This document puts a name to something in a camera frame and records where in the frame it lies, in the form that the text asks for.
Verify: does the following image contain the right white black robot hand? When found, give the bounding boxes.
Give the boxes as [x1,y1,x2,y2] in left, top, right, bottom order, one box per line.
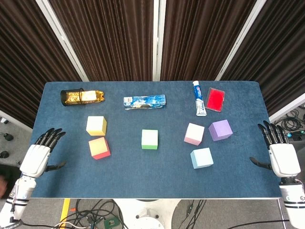
[249,121,301,177]

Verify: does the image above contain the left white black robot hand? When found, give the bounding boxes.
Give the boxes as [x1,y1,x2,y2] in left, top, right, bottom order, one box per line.
[19,128,67,178]

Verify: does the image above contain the red orange cube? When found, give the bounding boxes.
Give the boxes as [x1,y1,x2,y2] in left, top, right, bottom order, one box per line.
[88,136,112,160]

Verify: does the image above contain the purple cube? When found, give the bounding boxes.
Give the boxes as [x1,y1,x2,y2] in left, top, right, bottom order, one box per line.
[208,119,233,142]

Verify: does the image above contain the yellow cube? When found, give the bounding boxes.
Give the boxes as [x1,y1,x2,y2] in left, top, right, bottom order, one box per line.
[86,115,108,136]

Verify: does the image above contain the light blue cube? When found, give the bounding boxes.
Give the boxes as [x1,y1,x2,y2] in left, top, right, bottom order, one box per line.
[190,147,214,170]

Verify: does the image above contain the pink cube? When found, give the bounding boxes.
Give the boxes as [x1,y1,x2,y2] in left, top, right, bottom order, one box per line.
[183,123,205,146]

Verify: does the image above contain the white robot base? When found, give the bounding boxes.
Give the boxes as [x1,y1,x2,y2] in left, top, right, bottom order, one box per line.
[114,199,179,229]

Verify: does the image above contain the green cube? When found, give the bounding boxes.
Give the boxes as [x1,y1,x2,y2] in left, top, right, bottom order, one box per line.
[141,129,159,150]

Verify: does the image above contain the yellow floor tape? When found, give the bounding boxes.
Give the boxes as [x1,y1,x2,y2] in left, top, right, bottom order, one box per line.
[59,198,71,222]

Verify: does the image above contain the black mesh cup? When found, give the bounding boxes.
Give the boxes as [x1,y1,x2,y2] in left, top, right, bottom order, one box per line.
[60,87,84,107]

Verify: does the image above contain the gold foil snack packet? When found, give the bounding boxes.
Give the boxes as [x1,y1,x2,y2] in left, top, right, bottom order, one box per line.
[65,90,106,105]

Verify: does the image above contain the red ink pad box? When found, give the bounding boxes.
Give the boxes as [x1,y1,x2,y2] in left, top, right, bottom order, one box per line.
[205,87,226,112]

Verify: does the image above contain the brown pleated curtain panel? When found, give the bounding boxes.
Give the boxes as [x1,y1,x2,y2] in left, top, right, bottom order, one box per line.
[161,0,258,82]
[49,0,154,82]
[220,0,305,116]
[0,0,83,128]

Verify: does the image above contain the green circuit board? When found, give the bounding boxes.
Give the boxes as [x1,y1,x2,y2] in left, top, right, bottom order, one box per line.
[103,217,119,229]

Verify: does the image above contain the white blue toothpaste tube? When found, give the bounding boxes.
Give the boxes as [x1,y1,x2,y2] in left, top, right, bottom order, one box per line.
[192,80,207,117]

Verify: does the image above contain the blue table cloth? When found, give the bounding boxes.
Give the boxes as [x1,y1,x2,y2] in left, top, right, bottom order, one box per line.
[15,82,292,199]

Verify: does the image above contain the blue cookie package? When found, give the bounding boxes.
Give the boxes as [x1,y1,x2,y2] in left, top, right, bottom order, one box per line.
[123,94,167,111]

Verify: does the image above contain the black coiled floor cables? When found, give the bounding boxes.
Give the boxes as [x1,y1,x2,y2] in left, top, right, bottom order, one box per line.
[271,108,305,134]

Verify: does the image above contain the white partition frame rail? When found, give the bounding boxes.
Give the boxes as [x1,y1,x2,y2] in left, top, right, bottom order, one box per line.
[0,109,33,134]
[269,93,305,124]

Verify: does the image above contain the black floor cable bundle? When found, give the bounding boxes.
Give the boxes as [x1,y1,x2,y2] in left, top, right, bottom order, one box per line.
[54,199,124,229]

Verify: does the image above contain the black cable with switch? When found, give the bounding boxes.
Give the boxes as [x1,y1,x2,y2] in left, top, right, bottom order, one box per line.
[176,199,207,229]

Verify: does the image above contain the white partition frame post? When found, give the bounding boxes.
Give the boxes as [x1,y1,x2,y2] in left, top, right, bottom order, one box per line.
[35,0,90,82]
[152,0,167,81]
[214,0,266,81]

